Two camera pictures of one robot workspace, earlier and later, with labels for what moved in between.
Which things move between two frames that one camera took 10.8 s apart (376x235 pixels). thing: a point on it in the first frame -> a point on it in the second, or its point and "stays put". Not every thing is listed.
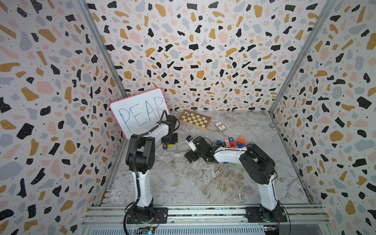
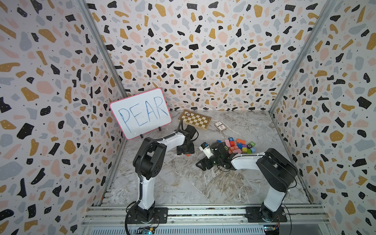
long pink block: x=227 y=143 stays put
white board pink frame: x=136 y=114 stays put
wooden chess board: x=195 y=119 stays put
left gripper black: x=174 y=141 -> x=191 y=151
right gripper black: x=190 y=153 -> x=205 y=160
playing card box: x=220 y=126 stays put
